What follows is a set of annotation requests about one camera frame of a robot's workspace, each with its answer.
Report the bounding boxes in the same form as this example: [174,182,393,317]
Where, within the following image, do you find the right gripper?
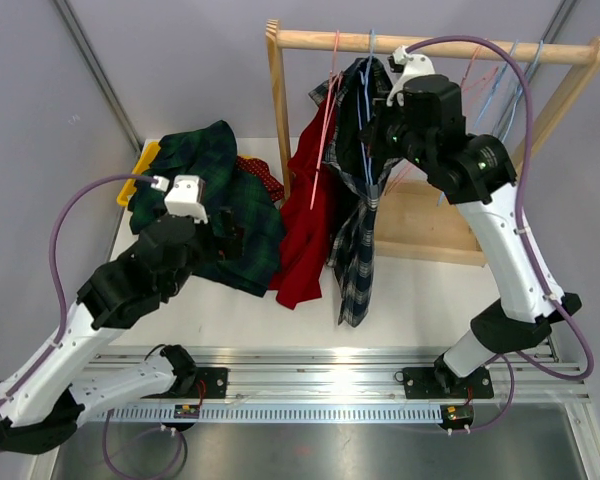
[361,92,435,174]

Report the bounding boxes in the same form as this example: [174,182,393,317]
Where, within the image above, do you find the navy white plaid skirt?
[322,57,400,328]

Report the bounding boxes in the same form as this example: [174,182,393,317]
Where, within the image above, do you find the blue hanger with plaid skirt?
[356,29,376,185]

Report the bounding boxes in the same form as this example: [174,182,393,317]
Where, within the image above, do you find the red polka dot skirt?
[236,155,284,202]

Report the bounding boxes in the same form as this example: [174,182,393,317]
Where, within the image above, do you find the dark green plaid skirt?
[144,120,286,297]

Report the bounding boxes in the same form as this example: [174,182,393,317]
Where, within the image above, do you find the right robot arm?
[361,74,582,396]

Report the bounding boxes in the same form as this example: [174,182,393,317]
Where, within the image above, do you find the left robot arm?
[0,207,243,455]

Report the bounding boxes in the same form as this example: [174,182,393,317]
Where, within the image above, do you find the pink hanger left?
[309,30,340,210]

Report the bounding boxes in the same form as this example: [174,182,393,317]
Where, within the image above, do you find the wooden clothes rack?
[265,19,600,266]

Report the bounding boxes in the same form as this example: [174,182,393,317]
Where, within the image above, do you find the yellow plastic tray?
[116,140,160,208]

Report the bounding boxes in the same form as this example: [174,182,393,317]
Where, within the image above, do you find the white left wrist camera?
[151,175,209,224]

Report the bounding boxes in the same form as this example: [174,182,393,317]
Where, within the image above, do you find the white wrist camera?
[386,45,435,107]
[151,175,209,224]

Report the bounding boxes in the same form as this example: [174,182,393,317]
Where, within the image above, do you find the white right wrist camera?
[386,45,435,107]

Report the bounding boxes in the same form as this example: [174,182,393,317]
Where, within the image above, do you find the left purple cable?
[0,173,189,479]

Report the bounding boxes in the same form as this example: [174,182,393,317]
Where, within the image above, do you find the purple cable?
[0,173,189,479]
[404,34,596,436]

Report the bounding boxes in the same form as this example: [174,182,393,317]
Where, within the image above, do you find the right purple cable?
[404,34,596,436]

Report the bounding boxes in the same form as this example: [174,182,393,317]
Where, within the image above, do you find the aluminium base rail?
[47,344,594,426]

